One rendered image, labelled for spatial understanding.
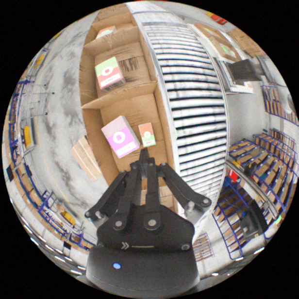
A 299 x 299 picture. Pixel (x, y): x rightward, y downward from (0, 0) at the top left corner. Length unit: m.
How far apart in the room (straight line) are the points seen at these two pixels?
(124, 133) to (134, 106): 0.14
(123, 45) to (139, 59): 0.18
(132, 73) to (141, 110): 0.21
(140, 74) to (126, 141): 0.33
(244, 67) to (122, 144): 1.09
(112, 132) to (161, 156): 0.27
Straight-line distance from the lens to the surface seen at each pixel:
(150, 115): 0.48
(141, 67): 0.55
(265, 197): 0.79
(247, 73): 1.00
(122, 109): 0.49
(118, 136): 0.44
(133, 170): 0.15
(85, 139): 1.58
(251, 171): 0.83
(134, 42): 0.68
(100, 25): 0.99
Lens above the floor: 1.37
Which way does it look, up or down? 70 degrees down
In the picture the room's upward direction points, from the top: 174 degrees clockwise
